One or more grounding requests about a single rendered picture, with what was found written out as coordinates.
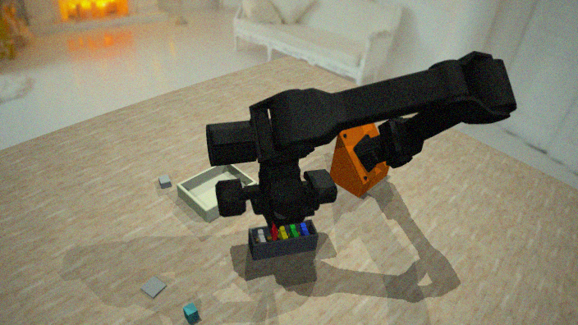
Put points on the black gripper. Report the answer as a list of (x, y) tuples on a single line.
[(231, 196)]

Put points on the yellow fuse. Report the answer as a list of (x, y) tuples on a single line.
[(282, 233)]

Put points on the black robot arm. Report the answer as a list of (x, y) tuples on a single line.
[(474, 89)]

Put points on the teal cube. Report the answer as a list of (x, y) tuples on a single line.
[(191, 313)]

